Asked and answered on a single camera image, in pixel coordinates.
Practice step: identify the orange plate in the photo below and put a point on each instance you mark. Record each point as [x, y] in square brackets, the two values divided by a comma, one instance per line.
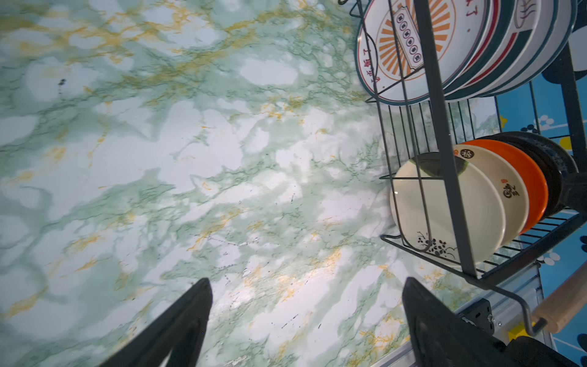
[530, 172]

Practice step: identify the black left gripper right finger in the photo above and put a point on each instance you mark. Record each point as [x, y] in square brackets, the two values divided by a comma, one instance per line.
[440, 338]

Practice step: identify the white plate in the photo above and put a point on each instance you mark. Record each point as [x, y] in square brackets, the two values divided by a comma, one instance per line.
[498, 25]
[389, 57]
[562, 29]
[525, 35]

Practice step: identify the cream plate with floral print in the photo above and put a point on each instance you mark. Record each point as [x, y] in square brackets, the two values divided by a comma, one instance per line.
[419, 205]

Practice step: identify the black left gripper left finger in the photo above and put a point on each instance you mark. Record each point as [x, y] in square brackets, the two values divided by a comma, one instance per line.
[176, 337]

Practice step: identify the cream plate with black stamp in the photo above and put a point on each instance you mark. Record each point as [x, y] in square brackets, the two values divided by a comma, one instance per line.
[506, 180]

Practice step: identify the black wire dish rack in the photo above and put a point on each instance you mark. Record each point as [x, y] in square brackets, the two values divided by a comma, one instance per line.
[574, 195]

